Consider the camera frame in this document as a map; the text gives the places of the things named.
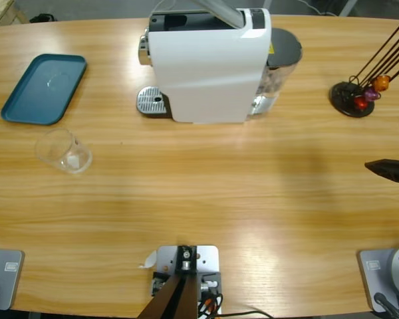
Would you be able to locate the grey metal frame leg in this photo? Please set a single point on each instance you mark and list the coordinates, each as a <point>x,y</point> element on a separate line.
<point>347,6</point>

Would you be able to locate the white capsule coffee machine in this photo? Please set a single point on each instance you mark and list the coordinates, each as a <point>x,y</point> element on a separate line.
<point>203,73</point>

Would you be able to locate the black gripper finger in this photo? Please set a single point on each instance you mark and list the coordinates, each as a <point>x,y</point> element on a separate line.
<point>395,171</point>

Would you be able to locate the clear drinking glass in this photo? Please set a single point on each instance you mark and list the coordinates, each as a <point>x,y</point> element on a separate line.
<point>70,163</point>

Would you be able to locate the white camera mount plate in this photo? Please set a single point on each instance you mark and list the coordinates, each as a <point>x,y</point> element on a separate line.
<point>207,259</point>

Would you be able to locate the orange coffee capsule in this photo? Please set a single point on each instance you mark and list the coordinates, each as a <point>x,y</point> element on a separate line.
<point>381,83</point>

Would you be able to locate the white paper tag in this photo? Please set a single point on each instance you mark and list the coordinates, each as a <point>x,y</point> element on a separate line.
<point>150,260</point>

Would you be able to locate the chrome coffee machine lever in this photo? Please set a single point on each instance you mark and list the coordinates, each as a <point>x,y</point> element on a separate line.
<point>222,13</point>

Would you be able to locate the dark camera post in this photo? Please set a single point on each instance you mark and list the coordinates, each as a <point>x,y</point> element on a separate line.
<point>176,299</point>

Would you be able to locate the purple coffee capsule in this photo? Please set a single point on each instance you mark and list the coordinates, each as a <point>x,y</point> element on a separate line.
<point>370,94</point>

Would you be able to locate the black object on floor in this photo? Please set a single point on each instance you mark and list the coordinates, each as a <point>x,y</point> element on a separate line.
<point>43,18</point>

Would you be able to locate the black capsule holder with rods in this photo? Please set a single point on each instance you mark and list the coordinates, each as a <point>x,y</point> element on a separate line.
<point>344,96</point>

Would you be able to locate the clear water tank black lid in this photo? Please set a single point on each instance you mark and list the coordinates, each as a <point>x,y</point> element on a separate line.
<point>284,46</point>

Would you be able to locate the red coffee capsule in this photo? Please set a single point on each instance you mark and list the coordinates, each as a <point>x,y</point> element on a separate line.
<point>360,103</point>

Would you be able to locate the teal plastic tray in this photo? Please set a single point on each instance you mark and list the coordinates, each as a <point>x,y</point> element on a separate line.
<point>43,93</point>

